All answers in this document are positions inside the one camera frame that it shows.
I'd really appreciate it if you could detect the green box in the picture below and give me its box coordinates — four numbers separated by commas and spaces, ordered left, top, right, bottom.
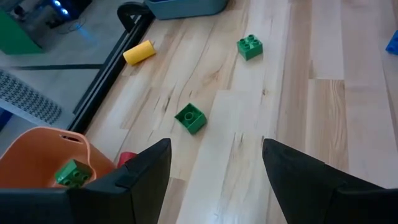
0, 9, 44, 56

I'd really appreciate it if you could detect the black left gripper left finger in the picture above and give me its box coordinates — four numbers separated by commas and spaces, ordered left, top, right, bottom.
67, 138, 173, 224

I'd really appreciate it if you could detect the yellow cylinder block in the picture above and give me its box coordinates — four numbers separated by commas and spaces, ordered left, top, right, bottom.
122, 39, 157, 66

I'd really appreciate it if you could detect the green plastic building brick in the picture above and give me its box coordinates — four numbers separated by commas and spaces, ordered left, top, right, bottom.
54, 159, 93, 189
174, 103, 208, 136
236, 34, 264, 62

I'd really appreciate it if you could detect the blue plastic building brick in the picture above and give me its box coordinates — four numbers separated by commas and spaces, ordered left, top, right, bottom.
384, 29, 398, 56

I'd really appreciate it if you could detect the black table edge rail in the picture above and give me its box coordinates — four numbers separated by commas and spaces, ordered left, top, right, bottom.
67, 12, 156, 135

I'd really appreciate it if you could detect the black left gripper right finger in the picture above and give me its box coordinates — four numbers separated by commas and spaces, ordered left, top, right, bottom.
262, 139, 387, 224

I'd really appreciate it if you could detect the red block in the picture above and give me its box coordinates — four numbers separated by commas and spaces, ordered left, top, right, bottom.
116, 151, 137, 169

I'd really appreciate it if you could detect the grey-green plastic bin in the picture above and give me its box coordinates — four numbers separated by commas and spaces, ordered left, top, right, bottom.
143, 0, 230, 21

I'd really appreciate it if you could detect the dark device with blue lights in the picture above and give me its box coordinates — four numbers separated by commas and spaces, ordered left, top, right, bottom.
12, 0, 93, 30

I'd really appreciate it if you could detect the black curved hose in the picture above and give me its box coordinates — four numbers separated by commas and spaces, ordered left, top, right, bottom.
116, 1, 154, 34

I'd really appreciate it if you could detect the orange plastic bin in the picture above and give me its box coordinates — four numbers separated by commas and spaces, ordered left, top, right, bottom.
0, 126, 118, 189

